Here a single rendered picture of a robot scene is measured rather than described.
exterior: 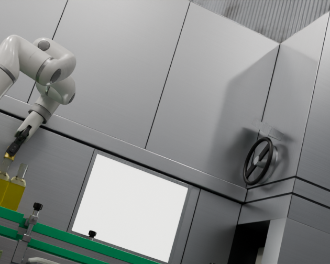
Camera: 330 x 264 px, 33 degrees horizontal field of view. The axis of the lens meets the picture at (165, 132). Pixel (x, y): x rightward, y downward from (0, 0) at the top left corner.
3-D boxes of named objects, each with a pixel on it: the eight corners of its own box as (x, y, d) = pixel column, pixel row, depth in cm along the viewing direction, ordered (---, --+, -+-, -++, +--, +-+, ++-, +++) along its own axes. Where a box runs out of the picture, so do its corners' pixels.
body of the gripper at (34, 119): (28, 111, 205) (10, 135, 201) (32, 104, 196) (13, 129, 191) (45, 123, 206) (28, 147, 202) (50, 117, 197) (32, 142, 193)
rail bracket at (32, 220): (25, 244, 185) (38, 208, 189) (32, 242, 170) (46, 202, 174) (16, 241, 185) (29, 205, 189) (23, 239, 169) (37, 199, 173)
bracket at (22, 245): (18, 265, 181) (26, 244, 184) (22, 265, 173) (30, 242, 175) (8, 261, 180) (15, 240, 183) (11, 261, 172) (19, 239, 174)
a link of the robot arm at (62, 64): (13, 85, 178) (52, 110, 176) (2, 53, 158) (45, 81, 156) (44, 47, 183) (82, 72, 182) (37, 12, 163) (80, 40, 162)
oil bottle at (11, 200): (4, 240, 190) (26, 181, 197) (6, 240, 185) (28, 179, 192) (-12, 235, 188) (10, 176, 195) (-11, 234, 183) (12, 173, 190)
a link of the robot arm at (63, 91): (29, 67, 180) (35, 94, 200) (63, 87, 179) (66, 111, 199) (43, 47, 183) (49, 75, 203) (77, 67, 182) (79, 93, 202)
